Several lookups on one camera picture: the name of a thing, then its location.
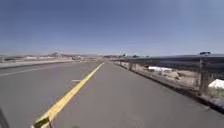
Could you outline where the yellow painted line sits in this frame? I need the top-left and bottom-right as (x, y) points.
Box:
(31, 61), (106, 128)

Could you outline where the metal guardrail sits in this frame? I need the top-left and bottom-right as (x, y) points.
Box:
(111, 54), (224, 96)

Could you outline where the pale concrete barrier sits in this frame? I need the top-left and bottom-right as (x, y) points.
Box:
(0, 58), (88, 69)

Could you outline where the vehicle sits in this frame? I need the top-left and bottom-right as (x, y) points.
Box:
(198, 51), (212, 56)

